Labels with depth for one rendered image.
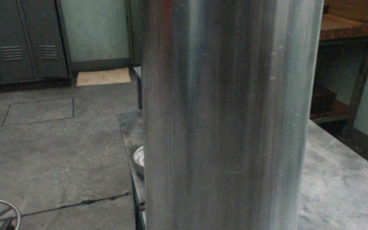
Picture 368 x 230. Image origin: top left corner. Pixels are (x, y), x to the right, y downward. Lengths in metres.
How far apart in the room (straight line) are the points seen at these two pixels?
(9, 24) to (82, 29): 0.81
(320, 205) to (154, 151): 0.66
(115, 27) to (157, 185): 3.75
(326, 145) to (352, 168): 0.11
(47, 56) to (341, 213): 3.02
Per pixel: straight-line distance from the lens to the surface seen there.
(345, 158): 0.97
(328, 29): 2.16
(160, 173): 0.15
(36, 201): 2.09
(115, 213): 1.89
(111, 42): 3.93
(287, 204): 0.16
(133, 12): 3.54
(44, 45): 3.39
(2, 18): 3.41
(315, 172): 0.89
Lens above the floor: 1.30
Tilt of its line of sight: 28 degrees down
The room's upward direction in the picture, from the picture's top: straight up
